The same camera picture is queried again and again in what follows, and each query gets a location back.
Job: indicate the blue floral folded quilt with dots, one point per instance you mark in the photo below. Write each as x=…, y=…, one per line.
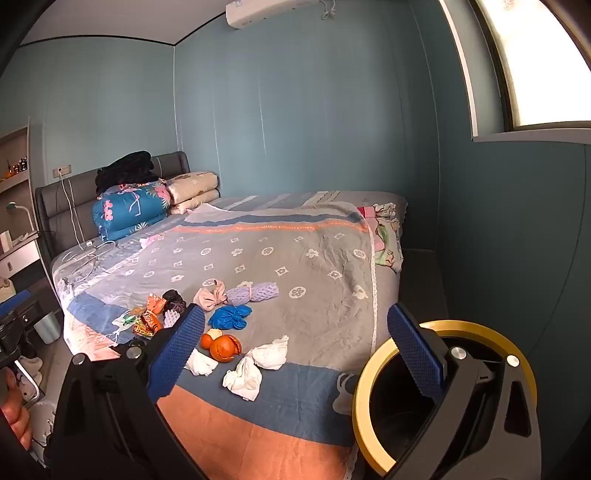
x=124, y=212

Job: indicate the pink floral sheet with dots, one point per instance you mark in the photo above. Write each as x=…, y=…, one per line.
x=385, y=240

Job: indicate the white foam fruit net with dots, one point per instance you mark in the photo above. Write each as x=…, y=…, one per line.
x=173, y=318

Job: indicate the cream folded pillows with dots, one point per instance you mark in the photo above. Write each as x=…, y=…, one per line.
x=194, y=189

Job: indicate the person's left hand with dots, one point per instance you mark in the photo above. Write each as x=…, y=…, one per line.
x=16, y=410

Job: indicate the orange peel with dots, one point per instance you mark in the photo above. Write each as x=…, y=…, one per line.
x=224, y=348

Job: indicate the pale fruit peel piece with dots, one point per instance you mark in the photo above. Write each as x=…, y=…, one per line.
x=214, y=331

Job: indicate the black bag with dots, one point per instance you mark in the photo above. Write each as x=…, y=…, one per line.
x=173, y=299

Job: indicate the black folded clothes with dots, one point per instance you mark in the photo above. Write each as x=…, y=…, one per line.
x=124, y=170

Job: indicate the pink cloth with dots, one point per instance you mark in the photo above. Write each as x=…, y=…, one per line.
x=207, y=295

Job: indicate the black bin with yellow rim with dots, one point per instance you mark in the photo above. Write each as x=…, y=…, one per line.
x=369, y=369

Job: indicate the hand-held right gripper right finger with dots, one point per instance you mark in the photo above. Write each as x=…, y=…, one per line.
x=415, y=353

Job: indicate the wall socket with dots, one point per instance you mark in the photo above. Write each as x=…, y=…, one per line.
x=62, y=170

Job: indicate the window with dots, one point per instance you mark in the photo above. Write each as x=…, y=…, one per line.
x=531, y=60

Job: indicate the white tissue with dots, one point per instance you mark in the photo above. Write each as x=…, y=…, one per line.
x=203, y=363
x=242, y=378
x=270, y=354

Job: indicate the white paper roll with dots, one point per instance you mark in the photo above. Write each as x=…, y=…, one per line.
x=4, y=241

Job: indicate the shelf ornaments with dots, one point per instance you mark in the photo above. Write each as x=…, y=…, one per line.
x=18, y=167

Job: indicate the small tangerine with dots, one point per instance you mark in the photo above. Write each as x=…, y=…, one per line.
x=206, y=340

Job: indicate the white shelf unit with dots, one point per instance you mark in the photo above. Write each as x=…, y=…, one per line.
x=14, y=183

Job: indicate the white desk lamp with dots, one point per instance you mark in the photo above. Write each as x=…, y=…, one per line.
x=13, y=206

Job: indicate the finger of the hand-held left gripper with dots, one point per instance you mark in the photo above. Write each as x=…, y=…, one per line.
x=17, y=296

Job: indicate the pale slipper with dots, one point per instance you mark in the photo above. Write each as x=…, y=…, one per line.
x=30, y=364

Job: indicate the orange snack wrapper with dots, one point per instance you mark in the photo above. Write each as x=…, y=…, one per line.
x=156, y=304

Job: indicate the red orange candy wrapper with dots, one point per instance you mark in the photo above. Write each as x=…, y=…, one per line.
x=148, y=323

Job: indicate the white air conditioner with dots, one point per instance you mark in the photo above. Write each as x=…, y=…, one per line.
x=268, y=11

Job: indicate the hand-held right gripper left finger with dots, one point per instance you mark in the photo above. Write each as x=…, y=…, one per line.
x=178, y=350

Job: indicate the purple foam fruit net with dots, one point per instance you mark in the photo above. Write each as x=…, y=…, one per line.
x=258, y=291

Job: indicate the grey waste bin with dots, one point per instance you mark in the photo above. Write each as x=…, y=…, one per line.
x=46, y=328

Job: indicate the grey upholstered bed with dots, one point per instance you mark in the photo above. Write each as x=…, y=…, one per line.
x=69, y=198

